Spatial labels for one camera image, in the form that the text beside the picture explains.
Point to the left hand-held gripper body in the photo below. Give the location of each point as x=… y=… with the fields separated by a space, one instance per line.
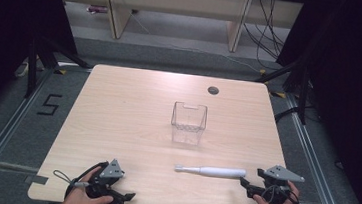
x=102 y=183

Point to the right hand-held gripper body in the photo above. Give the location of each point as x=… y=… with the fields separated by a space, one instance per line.
x=276 y=183

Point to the white electric toothbrush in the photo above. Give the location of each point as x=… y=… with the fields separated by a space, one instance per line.
x=215 y=171

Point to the clear plastic container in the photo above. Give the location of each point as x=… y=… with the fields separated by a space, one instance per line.
x=188 y=123

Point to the person's left hand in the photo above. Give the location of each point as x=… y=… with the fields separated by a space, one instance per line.
x=79 y=199

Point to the black metal stand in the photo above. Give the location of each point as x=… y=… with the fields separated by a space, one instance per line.
x=303 y=93
x=32 y=67

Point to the black table grommet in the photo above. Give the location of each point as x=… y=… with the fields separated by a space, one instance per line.
x=213 y=90

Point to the dark curtain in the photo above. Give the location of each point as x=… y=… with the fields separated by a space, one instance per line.
x=355 y=82
x=5 y=31

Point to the pink object on floor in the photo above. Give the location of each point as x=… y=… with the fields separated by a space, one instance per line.
x=96 y=9

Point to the silver metal floor rail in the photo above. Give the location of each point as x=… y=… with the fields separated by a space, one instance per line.
x=314 y=161
x=1 y=138

